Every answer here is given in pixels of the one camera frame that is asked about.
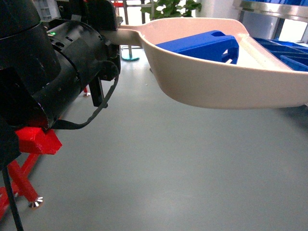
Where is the red table frame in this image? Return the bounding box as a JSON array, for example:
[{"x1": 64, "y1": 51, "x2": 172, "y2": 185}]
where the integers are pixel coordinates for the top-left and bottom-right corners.
[{"x1": 0, "y1": 84, "x2": 45, "y2": 219}]

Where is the beige plastic dustpan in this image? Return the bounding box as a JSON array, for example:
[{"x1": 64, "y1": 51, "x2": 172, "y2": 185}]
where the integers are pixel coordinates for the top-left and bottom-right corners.
[{"x1": 101, "y1": 17, "x2": 308, "y2": 110}]

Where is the red plastic mount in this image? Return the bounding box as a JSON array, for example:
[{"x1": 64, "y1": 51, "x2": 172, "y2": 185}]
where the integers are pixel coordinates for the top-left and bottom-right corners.
[{"x1": 15, "y1": 127, "x2": 62, "y2": 154}]

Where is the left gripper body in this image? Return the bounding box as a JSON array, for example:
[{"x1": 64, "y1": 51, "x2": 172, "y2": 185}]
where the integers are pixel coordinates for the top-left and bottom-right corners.
[{"x1": 56, "y1": 0, "x2": 119, "y2": 31}]

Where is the blue plastic part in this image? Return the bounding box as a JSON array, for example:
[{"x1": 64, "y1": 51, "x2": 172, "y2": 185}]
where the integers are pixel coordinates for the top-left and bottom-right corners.
[{"x1": 156, "y1": 30, "x2": 239, "y2": 64}]

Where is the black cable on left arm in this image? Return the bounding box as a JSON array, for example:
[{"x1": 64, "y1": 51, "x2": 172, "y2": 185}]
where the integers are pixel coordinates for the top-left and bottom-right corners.
[{"x1": 50, "y1": 72, "x2": 120, "y2": 130}]

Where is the steel roller shelf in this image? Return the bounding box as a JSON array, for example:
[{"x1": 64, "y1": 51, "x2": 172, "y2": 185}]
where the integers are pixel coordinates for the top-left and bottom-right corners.
[{"x1": 233, "y1": 0, "x2": 308, "y2": 72}]

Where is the green potted plant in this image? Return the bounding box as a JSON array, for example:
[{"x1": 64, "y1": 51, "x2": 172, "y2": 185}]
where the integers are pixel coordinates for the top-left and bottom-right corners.
[{"x1": 141, "y1": 0, "x2": 202, "y2": 20}]

